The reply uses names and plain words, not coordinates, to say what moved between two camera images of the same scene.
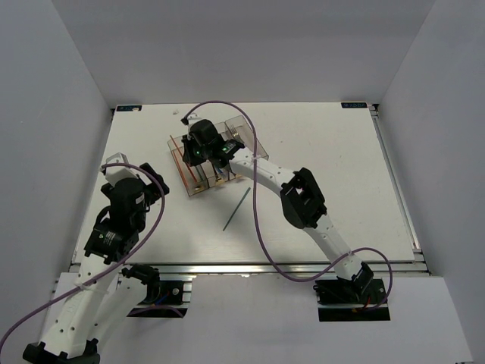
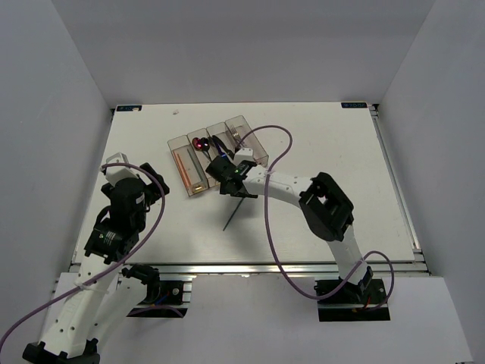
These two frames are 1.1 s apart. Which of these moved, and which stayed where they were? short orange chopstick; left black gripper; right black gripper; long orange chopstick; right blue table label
Moved: right black gripper; short orange chopstick
Stayed: long orange chopstick; left black gripper; right blue table label
